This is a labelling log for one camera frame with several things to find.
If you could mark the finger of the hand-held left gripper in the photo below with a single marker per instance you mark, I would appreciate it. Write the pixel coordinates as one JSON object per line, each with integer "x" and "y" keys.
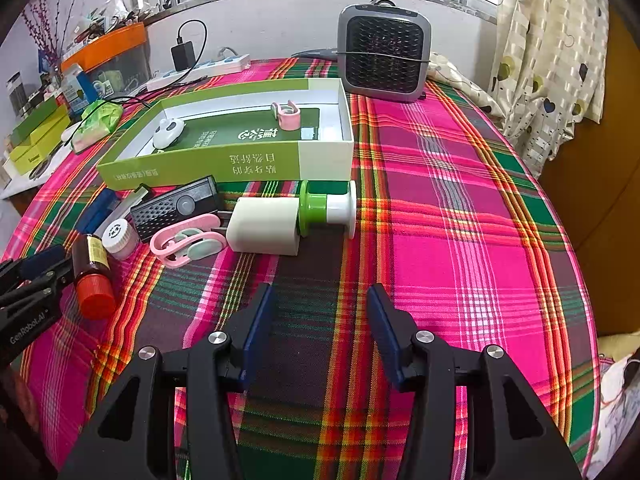
{"x": 42, "y": 262}
{"x": 55, "y": 280}

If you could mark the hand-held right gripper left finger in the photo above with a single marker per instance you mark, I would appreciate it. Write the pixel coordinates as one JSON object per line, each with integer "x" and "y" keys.
{"x": 257, "y": 332}

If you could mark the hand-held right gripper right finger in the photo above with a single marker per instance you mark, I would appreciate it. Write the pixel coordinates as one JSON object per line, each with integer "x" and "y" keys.
{"x": 382, "y": 335}

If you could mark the brown bottle red cap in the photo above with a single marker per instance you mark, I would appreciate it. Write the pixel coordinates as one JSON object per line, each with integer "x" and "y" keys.
{"x": 92, "y": 280}

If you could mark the blue rectangular packet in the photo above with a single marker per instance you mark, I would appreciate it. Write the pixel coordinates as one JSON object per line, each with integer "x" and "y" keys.
{"x": 97, "y": 215}

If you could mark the white charger adapter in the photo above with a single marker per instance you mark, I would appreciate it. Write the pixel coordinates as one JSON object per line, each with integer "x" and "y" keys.
{"x": 262, "y": 225}

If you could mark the green white spool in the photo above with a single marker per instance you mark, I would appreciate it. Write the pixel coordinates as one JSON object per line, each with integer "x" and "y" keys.
{"x": 325, "y": 207}

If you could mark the green white cardboard box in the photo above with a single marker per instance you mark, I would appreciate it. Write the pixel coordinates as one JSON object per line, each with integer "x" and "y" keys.
{"x": 210, "y": 162}

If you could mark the small white-capped jar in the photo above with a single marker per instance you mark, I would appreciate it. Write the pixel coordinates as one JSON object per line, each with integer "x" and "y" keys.
{"x": 120, "y": 237}

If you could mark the grey metal bar case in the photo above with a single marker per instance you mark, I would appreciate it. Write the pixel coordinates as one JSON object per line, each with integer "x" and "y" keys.
{"x": 142, "y": 192}

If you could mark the stack of green boxes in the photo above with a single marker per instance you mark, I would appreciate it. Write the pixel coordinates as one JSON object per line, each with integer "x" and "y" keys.
{"x": 37, "y": 135}

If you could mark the white round object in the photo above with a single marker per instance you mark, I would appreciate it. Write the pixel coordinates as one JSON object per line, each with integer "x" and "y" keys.
{"x": 67, "y": 133}

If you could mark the black rectangular sensor device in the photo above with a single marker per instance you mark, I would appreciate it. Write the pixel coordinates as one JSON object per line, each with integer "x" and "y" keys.
{"x": 172, "y": 207}

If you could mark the green wipes packet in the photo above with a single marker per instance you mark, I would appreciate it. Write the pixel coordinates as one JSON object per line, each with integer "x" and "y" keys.
{"x": 97, "y": 122}

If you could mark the pink plaid tablecloth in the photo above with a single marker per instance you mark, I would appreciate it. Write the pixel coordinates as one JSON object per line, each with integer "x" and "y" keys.
{"x": 450, "y": 200}

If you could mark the glass jar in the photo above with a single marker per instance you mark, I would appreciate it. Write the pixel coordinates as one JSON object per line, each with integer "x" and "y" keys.
{"x": 16, "y": 92}

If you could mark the blue white carton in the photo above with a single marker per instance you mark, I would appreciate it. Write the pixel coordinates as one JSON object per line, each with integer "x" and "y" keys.
{"x": 80, "y": 87}

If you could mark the white panda-shaped gadget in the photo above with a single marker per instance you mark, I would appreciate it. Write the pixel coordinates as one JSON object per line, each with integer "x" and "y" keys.
{"x": 166, "y": 132}

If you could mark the orange lid storage bin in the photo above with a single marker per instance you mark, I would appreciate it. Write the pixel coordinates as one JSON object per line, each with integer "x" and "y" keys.
{"x": 107, "y": 52}

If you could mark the purple flower branches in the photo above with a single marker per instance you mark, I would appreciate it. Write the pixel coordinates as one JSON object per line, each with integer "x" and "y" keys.
{"x": 47, "y": 25}

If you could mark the floral cloth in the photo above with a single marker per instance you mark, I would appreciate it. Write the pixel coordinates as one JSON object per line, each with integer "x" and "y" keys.
{"x": 617, "y": 400}

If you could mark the black power adapter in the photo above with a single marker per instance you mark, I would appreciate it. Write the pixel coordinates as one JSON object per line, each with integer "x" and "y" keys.
{"x": 181, "y": 55}

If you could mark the white power strip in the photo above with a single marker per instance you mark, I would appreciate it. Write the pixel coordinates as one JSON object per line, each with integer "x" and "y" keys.
{"x": 210, "y": 65}

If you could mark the cream patterned cloth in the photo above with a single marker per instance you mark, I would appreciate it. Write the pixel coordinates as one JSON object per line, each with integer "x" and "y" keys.
{"x": 460, "y": 80}

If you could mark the grey flat tool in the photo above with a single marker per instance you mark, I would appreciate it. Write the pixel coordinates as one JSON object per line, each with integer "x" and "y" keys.
{"x": 315, "y": 53}

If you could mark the grey space heater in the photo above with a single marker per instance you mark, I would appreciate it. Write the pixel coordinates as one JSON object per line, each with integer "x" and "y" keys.
{"x": 382, "y": 50}

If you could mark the patterned curtain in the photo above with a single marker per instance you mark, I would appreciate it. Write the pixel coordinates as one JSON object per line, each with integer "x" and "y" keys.
{"x": 545, "y": 55}

